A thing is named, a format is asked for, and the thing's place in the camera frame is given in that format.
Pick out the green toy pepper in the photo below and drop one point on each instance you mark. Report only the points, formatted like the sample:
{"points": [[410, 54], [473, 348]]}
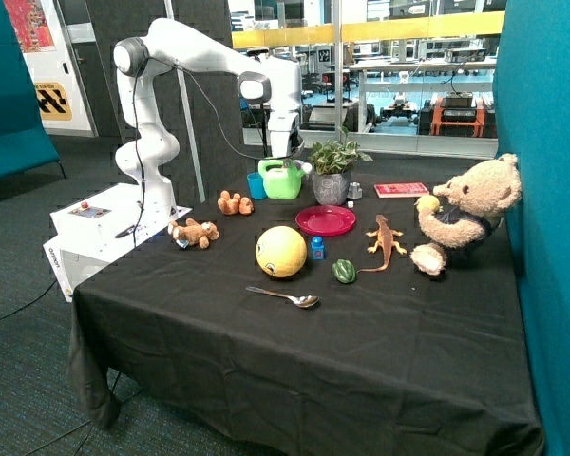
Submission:
{"points": [[344, 271]]}

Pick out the blue toy block bottle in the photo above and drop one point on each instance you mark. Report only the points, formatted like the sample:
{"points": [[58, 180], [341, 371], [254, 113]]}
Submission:
{"points": [[318, 248]]}

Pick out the black camera tripod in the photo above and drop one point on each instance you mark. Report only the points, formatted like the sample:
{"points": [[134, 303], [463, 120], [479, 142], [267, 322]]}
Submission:
{"points": [[258, 53]]}

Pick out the pink plastic plate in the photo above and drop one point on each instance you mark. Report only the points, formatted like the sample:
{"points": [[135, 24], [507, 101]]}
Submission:
{"points": [[325, 220]]}

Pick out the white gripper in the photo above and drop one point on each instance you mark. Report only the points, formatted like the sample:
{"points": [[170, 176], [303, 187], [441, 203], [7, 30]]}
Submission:
{"points": [[285, 139]]}

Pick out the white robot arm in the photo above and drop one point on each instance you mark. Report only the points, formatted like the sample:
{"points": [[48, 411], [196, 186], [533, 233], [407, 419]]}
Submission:
{"points": [[169, 45]]}

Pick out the metal spoon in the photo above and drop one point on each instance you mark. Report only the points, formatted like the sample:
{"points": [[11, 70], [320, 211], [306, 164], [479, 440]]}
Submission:
{"points": [[302, 302]]}

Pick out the black tablecloth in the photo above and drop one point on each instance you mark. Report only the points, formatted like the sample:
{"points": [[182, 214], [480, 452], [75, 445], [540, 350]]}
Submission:
{"points": [[395, 363]]}

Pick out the orange toy lizard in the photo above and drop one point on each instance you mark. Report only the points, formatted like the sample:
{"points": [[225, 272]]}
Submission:
{"points": [[385, 239]]}

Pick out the potted green plant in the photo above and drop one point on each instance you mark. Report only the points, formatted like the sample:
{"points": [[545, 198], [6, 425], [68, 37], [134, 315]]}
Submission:
{"points": [[332, 165]]}

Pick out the large beige teddy bear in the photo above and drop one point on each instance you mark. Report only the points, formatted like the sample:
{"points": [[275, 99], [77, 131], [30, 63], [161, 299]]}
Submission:
{"points": [[474, 205]]}

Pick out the teal partition panel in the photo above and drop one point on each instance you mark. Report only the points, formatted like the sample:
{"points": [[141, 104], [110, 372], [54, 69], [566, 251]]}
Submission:
{"points": [[532, 94]]}

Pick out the teal sofa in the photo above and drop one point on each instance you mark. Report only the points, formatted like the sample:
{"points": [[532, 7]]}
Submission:
{"points": [[24, 143]]}

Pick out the grey metal block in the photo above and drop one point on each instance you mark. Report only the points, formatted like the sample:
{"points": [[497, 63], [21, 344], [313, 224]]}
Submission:
{"points": [[355, 191]]}

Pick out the yellow toy ball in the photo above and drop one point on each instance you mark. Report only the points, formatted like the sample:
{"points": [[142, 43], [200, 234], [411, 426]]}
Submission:
{"points": [[428, 202]]}

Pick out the orange plush toy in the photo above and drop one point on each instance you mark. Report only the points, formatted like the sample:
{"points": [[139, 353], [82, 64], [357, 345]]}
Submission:
{"points": [[235, 204]]}

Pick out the green toy watering can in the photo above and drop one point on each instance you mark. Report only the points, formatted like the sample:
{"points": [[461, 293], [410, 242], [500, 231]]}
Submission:
{"points": [[282, 178]]}

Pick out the small brown plush bear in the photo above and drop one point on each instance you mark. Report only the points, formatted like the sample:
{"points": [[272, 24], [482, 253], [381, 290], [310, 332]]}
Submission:
{"points": [[193, 233]]}

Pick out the red book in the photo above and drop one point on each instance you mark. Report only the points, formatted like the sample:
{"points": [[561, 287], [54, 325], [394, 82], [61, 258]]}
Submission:
{"points": [[401, 190]]}

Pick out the yellow smiley ball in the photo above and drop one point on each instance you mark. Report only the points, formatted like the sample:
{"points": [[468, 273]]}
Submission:
{"points": [[281, 251]]}

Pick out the blue plastic cup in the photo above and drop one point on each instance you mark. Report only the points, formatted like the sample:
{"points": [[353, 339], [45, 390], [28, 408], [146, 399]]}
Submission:
{"points": [[256, 186]]}

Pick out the white robot control box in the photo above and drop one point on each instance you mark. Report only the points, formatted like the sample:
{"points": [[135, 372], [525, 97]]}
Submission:
{"points": [[96, 231]]}

